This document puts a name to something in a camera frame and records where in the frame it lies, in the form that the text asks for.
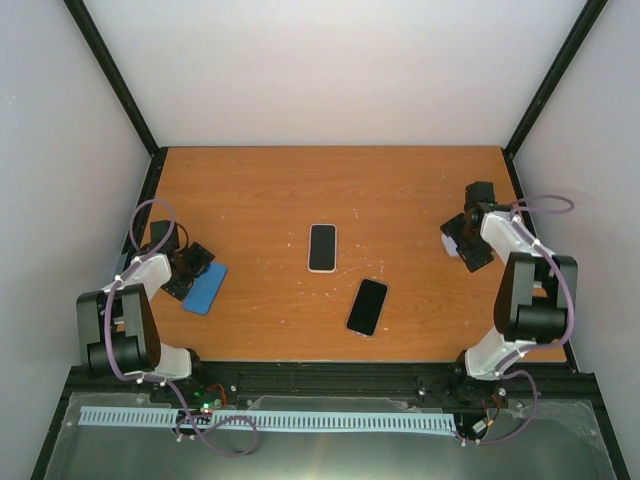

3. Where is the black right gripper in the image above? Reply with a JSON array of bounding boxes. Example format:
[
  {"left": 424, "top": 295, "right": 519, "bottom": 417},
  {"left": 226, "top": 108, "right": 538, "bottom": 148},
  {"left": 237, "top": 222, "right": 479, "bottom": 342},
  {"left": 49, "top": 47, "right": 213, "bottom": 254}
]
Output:
[{"left": 440, "top": 214, "right": 494, "bottom": 272}]

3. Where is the lilac phone case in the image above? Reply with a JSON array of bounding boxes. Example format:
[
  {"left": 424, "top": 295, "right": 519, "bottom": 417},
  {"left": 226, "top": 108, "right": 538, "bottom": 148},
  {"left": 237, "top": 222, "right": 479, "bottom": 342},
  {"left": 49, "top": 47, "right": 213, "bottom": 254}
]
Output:
[{"left": 441, "top": 234, "right": 458, "bottom": 258}]

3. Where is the blue smartphone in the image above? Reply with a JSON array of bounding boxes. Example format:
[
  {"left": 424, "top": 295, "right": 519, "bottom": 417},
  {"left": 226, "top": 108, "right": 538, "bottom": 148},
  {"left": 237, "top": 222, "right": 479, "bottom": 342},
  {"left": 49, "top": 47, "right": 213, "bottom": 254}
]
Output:
[{"left": 182, "top": 262, "right": 228, "bottom": 316}]

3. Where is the beige silicone phone case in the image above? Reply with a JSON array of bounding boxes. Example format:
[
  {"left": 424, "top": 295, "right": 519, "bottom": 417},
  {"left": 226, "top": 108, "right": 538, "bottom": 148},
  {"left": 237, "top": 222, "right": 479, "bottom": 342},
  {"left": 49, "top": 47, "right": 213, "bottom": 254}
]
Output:
[{"left": 306, "top": 223, "right": 338, "bottom": 274}]

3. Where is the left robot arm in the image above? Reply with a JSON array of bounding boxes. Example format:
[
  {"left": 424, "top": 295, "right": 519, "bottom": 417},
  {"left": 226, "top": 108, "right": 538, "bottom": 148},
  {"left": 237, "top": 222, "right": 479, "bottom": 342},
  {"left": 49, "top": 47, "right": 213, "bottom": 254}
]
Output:
[{"left": 76, "top": 220, "right": 225, "bottom": 403}]

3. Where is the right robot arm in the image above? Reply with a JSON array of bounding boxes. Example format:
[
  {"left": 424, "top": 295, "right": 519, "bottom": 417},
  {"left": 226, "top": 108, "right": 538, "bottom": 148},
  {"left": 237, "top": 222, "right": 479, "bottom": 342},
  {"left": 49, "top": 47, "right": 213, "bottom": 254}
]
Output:
[{"left": 440, "top": 181, "right": 578, "bottom": 381}]

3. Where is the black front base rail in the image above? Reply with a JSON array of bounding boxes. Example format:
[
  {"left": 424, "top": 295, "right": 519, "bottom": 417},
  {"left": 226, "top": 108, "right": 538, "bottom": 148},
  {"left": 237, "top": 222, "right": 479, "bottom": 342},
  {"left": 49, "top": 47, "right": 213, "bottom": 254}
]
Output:
[{"left": 64, "top": 360, "right": 599, "bottom": 414}]

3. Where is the light blue cable duct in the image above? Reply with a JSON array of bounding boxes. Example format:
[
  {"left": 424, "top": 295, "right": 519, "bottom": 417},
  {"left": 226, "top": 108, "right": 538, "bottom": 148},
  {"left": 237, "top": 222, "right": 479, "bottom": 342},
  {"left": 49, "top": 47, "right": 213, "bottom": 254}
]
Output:
[{"left": 77, "top": 406, "right": 457, "bottom": 436}]

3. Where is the black frame post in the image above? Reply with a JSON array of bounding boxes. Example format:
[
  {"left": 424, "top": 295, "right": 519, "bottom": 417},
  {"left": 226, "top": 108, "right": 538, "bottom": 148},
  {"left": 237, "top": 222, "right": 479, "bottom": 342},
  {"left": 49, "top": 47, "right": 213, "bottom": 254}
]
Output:
[
  {"left": 63, "top": 0, "right": 161, "bottom": 151},
  {"left": 503, "top": 0, "right": 608, "bottom": 160}
]

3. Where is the black left frame post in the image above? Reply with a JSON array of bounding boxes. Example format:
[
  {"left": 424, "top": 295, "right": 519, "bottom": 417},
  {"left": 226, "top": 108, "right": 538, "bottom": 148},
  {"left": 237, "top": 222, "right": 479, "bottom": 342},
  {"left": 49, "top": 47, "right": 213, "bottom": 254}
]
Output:
[{"left": 63, "top": 0, "right": 161, "bottom": 151}]

